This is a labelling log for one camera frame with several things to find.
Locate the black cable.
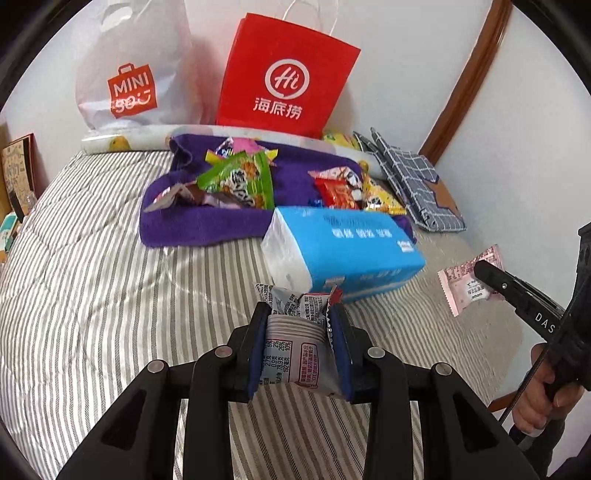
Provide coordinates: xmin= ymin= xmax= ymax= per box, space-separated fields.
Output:
xmin=498 ymin=344 xmax=548 ymax=422

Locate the purple towel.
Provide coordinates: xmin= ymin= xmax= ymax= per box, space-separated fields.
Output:
xmin=140 ymin=134 xmax=416 ymax=247

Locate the red paper bag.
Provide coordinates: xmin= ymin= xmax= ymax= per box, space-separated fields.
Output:
xmin=216 ymin=0 xmax=362 ymax=138

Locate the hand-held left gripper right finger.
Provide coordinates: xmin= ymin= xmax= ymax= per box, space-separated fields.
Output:
xmin=325 ymin=302 xmax=541 ymax=480

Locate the pink blue snack packet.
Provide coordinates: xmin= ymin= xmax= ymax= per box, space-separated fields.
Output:
xmin=205 ymin=137 xmax=280 ymax=167

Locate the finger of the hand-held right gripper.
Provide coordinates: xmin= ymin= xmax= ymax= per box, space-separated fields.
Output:
xmin=475 ymin=260 xmax=566 ymax=344

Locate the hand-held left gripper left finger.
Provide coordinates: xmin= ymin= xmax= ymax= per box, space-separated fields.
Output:
xmin=55 ymin=305 xmax=271 ymax=480

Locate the green snack packet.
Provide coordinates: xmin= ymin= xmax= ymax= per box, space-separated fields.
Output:
xmin=198 ymin=150 xmax=275 ymax=210

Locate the picture book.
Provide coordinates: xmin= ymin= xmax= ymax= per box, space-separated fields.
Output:
xmin=0 ymin=134 xmax=38 ymax=222

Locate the brown wooden door frame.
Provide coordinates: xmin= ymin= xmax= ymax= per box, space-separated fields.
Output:
xmin=419 ymin=0 xmax=513 ymax=162

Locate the white red snack packet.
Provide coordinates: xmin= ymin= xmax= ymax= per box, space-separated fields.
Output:
xmin=255 ymin=282 xmax=345 ymax=398

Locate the blue checked cloth with star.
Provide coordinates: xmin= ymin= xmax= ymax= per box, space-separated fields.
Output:
xmin=353 ymin=128 xmax=466 ymax=233

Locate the small pink snack packet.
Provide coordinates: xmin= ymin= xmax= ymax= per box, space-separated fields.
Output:
xmin=144 ymin=182 xmax=197 ymax=213

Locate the yellow snack packet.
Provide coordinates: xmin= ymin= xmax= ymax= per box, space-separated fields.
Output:
xmin=360 ymin=173 xmax=407 ymax=215

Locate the teal white box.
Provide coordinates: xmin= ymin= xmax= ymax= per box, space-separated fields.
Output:
xmin=0 ymin=215 xmax=21 ymax=252

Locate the white plastic bag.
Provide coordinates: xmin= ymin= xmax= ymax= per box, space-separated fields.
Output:
xmin=75 ymin=0 xmax=204 ymax=132

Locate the pale pink snack packet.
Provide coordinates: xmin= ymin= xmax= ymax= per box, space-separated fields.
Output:
xmin=438 ymin=244 xmax=504 ymax=317

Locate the blue tissue pack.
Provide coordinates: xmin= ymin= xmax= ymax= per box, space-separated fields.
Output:
xmin=261 ymin=206 xmax=426 ymax=304

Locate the person's right hand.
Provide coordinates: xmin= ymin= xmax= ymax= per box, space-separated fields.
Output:
xmin=512 ymin=344 xmax=588 ymax=435

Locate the yellow chips packet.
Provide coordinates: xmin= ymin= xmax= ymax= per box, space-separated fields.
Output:
xmin=322 ymin=129 xmax=361 ymax=149

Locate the printed paper roll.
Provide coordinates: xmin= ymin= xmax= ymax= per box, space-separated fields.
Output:
xmin=81 ymin=124 xmax=384 ymax=178

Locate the striped bed quilt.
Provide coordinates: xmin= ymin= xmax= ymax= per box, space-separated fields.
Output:
xmin=0 ymin=150 xmax=525 ymax=480

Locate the brown snack packet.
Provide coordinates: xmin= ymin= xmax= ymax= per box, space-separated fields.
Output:
xmin=187 ymin=184 xmax=241 ymax=209

